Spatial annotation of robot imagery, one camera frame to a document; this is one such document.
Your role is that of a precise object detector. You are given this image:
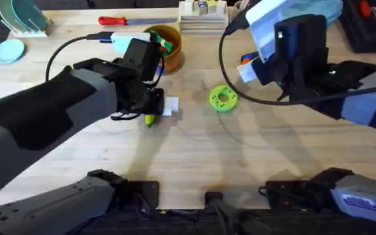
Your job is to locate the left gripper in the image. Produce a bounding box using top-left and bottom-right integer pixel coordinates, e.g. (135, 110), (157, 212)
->
(73, 57), (180, 117)

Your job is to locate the blue electric screwdriver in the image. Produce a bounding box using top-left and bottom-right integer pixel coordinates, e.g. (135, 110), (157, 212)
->
(240, 51), (260, 63)

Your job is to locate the yellow-green toy vegetable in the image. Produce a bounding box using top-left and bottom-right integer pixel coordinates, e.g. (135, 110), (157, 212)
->
(144, 114), (158, 129)

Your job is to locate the green disc with holes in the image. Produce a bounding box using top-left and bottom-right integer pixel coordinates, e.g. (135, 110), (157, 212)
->
(209, 85), (239, 113)

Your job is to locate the brown tub with toys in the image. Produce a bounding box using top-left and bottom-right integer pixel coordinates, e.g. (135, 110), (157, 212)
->
(143, 24), (183, 74)

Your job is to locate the right black wrist plate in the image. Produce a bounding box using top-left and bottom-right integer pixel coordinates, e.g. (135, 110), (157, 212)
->
(274, 14), (328, 83)

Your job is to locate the black wrist plate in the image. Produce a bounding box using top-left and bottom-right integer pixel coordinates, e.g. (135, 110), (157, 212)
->
(274, 14), (328, 83)
(121, 38), (163, 82)

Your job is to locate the left black wrist plate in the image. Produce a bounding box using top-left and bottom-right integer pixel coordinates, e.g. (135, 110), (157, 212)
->
(121, 38), (163, 82)

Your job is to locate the box of toy blocks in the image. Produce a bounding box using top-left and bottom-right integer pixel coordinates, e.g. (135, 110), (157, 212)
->
(178, 0), (230, 35)

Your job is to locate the black tool case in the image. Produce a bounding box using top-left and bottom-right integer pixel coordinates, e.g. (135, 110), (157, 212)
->
(339, 0), (376, 54)

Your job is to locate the white peg rack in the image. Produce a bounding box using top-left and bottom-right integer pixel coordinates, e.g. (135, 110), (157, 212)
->
(0, 19), (54, 39)

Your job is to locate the small teal plate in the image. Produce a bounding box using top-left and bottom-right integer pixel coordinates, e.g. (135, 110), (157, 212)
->
(0, 39), (26, 65)

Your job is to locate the teal plate in rack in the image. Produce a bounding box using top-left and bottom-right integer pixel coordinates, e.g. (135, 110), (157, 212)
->
(0, 0), (50, 33)

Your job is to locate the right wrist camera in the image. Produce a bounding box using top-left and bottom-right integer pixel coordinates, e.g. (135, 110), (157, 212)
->
(245, 0), (344, 63)

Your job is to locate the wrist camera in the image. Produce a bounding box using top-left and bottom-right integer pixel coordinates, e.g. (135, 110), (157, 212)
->
(110, 31), (151, 54)
(245, 0), (344, 63)

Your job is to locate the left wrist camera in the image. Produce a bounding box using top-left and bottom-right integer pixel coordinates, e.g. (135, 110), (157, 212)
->
(110, 31), (151, 54)

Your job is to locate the red-handled tool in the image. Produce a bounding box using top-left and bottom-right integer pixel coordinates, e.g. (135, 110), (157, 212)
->
(97, 16), (178, 27)

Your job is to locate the black rail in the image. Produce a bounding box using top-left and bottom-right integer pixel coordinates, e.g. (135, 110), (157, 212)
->
(73, 180), (376, 235)

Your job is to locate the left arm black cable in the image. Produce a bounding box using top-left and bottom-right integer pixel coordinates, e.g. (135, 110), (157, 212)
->
(45, 31), (114, 83)

